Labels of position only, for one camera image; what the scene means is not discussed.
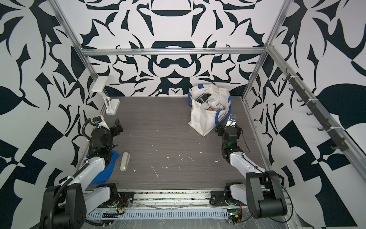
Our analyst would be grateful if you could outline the white canvas bag blue handles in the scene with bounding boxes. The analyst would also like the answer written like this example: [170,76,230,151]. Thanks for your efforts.
[188,84,232,136]

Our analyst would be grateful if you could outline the black round alarm clock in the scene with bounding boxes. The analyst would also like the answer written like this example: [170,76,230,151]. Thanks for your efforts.
[196,93,211,104]

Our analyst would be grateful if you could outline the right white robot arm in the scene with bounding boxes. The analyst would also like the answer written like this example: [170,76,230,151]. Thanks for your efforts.
[215,125,288,220]

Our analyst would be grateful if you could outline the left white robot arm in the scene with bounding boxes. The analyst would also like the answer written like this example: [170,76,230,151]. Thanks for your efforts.
[39,115,124,229]

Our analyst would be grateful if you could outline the white desk lamp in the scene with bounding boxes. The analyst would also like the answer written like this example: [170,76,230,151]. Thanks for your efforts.
[91,76,120,115]

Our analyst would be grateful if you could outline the small beige stapler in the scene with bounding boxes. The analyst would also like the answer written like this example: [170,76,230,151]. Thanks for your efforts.
[120,152,130,171]

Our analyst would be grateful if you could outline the blue cloth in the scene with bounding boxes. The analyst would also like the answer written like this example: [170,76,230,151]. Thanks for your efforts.
[91,150,120,185]

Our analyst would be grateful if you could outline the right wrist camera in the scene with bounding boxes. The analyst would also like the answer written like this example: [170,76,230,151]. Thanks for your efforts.
[226,114,237,127]

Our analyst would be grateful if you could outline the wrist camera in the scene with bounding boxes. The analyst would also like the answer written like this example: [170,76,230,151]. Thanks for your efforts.
[226,114,237,127]
[91,115,110,130]

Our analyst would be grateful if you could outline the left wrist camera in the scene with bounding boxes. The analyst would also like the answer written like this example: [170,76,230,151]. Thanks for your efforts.
[91,115,110,130]

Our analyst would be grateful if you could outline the white slotted cable duct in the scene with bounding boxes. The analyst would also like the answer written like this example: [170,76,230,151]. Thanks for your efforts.
[87,209,229,220]

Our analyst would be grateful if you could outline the grey wall hook rail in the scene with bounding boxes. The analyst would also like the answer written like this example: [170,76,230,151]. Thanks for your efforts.
[283,68,349,152]

